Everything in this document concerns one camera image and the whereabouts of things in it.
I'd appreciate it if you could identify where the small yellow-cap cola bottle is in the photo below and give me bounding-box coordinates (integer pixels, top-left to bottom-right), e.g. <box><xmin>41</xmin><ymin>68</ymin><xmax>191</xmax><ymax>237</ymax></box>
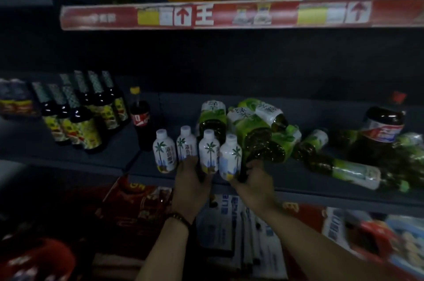
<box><xmin>129</xmin><ymin>86</ymin><xmax>155</xmax><ymax>152</ymax></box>

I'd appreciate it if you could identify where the person's left hand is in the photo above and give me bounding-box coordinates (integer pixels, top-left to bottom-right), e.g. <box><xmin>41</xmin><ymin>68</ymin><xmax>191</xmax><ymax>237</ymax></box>
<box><xmin>170</xmin><ymin>155</ymin><xmax>216</xmax><ymax>222</ymax></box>

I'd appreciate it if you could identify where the dark grey metal shelf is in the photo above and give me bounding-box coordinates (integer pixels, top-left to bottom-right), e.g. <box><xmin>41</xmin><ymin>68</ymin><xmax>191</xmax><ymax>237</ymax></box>
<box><xmin>0</xmin><ymin>0</ymin><xmax>424</xmax><ymax>281</ymax></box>

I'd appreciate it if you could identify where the person's right hand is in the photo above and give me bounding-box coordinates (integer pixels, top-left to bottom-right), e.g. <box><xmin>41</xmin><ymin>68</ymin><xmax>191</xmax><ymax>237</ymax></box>
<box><xmin>229</xmin><ymin>159</ymin><xmax>278</xmax><ymax>215</ymax></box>

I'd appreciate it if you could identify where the person's left forearm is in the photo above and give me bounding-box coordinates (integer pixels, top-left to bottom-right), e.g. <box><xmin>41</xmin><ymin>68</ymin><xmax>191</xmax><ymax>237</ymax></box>
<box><xmin>136</xmin><ymin>214</ymin><xmax>196</xmax><ymax>281</ymax></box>

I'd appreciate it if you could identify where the red gold-flower packet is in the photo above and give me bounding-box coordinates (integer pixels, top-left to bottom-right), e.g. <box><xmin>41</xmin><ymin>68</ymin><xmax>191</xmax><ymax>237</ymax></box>
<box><xmin>281</xmin><ymin>201</ymin><xmax>329</xmax><ymax>235</ymax></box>

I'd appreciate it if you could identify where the blue pack of coloured sponges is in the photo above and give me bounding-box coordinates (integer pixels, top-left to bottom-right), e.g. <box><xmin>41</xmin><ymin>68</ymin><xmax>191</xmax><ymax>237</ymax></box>
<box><xmin>384</xmin><ymin>214</ymin><xmax>424</xmax><ymax>271</ymax></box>

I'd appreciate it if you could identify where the cluster of checked-neck sauce bottles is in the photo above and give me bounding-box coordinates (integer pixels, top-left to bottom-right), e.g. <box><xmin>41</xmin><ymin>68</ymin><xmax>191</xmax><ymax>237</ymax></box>
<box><xmin>31</xmin><ymin>70</ymin><xmax>130</xmax><ymax>154</ymax></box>

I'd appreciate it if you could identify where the white palm-print drink bottle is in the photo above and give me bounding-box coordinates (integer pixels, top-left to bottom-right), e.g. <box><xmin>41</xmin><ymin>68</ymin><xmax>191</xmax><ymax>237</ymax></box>
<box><xmin>152</xmin><ymin>129</ymin><xmax>178</xmax><ymax>175</ymax></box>
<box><xmin>198</xmin><ymin>129</ymin><xmax>221</xmax><ymax>175</ymax></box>
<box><xmin>218</xmin><ymin>134</ymin><xmax>242</xmax><ymax>181</ymax></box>
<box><xmin>175</xmin><ymin>125</ymin><xmax>198</xmax><ymax>163</ymax></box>

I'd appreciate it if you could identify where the row of small dark bottles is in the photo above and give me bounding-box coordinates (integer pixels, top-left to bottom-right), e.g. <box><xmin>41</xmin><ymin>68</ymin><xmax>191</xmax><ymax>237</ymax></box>
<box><xmin>0</xmin><ymin>78</ymin><xmax>38</xmax><ymax>118</ymax></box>

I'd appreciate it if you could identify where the dark beaded bracelet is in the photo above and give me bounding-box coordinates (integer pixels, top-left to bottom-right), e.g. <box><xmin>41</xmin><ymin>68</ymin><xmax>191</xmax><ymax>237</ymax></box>
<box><xmin>165</xmin><ymin>212</ymin><xmax>193</xmax><ymax>230</ymax></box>

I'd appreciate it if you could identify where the red shelf price strip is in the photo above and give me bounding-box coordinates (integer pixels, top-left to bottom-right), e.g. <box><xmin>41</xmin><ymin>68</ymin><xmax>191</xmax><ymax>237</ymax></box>
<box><xmin>59</xmin><ymin>0</ymin><xmax>424</xmax><ymax>32</ymax></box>

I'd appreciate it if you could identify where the stack of white blue packets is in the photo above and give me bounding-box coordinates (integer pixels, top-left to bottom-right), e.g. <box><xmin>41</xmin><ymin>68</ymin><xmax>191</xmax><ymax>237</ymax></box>
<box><xmin>195</xmin><ymin>191</ymin><xmax>289</xmax><ymax>281</ymax></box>

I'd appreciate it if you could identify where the person's right forearm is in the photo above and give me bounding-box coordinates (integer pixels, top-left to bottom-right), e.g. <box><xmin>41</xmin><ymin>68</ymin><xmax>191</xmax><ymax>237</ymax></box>
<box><xmin>261</xmin><ymin>201</ymin><xmax>424</xmax><ymax>281</ymax></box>

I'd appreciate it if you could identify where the red plastic basket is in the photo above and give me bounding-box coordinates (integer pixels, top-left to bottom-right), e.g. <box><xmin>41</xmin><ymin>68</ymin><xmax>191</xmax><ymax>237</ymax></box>
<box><xmin>0</xmin><ymin>237</ymin><xmax>77</xmax><ymax>281</ymax></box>

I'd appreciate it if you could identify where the pile of green tea bottles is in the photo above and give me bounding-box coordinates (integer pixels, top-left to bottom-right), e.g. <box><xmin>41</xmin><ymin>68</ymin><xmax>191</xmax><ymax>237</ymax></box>
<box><xmin>197</xmin><ymin>98</ymin><xmax>424</xmax><ymax>192</ymax></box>

